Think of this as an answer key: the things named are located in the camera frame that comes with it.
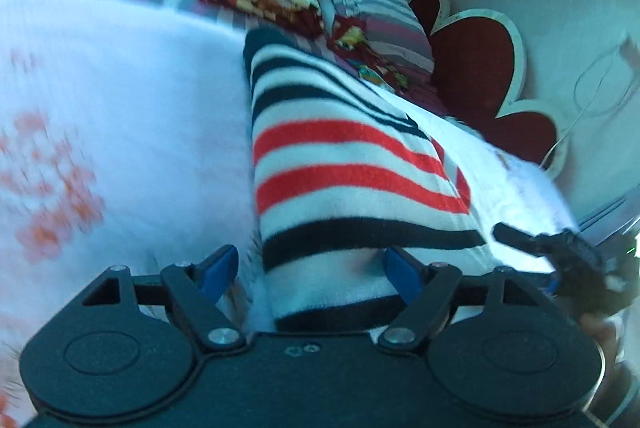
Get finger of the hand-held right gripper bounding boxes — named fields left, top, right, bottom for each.
left=493, top=222, right=557, bottom=258

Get white cable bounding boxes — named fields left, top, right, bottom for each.
left=539, top=36, right=640, bottom=171

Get black red white striped garment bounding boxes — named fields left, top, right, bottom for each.
left=243, top=25, right=494, bottom=335

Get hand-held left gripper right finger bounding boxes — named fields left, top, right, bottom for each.
left=377, top=246, right=552, bottom=353

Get red printed cloth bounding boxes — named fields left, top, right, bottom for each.
left=327, top=15, right=418, bottom=95

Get striped pillow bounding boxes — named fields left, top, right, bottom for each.
left=324, top=0, right=437, bottom=76

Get person's right hand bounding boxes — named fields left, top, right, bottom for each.
left=579, top=312, right=625, bottom=361

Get white floral blanket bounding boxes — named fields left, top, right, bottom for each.
left=0, top=0, right=583, bottom=428

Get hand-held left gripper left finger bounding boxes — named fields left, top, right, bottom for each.
left=81, top=245, right=247, bottom=355

